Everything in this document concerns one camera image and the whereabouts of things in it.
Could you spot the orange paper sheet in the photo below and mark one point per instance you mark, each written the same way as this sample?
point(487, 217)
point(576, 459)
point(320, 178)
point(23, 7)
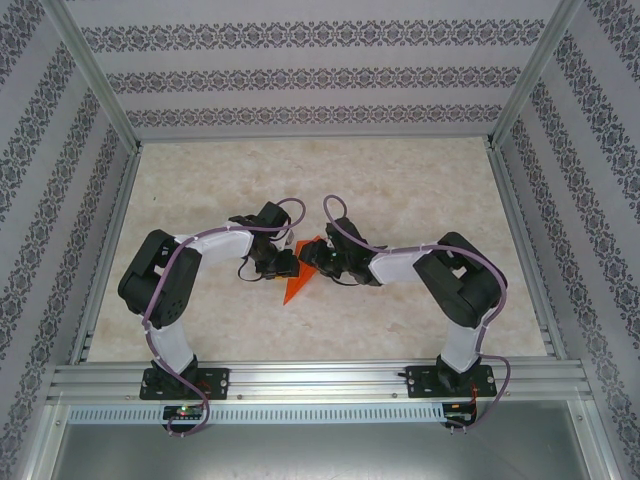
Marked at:
point(297, 285)

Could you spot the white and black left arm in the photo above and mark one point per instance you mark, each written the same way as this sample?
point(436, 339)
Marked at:
point(225, 247)

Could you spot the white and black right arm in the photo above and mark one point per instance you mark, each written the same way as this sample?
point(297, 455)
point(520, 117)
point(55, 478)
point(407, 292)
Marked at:
point(395, 265)

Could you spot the left controller board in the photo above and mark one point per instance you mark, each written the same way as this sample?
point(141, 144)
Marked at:
point(182, 412)

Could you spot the controller board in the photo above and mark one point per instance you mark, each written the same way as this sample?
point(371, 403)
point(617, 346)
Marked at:
point(457, 414)
point(182, 412)

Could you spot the right controller board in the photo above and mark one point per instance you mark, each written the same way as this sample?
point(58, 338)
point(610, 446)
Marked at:
point(457, 414)

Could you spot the aluminium mounting rail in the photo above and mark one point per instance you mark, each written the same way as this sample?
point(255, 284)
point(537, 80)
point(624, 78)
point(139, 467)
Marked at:
point(320, 375)

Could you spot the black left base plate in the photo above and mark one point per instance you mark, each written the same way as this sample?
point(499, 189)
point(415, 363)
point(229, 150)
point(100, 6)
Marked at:
point(215, 382)

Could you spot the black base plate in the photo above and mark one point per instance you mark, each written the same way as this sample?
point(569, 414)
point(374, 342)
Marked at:
point(215, 382)
point(420, 382)

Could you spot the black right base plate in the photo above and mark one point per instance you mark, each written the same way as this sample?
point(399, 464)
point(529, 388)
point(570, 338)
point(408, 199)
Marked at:
point(420, 382)

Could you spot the aluminium left side rail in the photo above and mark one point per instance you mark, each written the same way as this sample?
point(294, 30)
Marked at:
point(109, 250)

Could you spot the aluminium right side rail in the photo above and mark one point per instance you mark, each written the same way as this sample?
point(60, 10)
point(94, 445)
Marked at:
point(525, 250)

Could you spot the aluminium left frame post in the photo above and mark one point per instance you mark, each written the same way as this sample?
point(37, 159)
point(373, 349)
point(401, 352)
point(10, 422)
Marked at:
point(96, 75)

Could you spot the aluminium frame post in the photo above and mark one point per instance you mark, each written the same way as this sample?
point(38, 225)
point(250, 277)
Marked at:
point(531, 75)
point(96, 75)

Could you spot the aluminium right frame post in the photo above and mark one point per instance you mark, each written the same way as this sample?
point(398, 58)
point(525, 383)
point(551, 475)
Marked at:
point(531, 75)

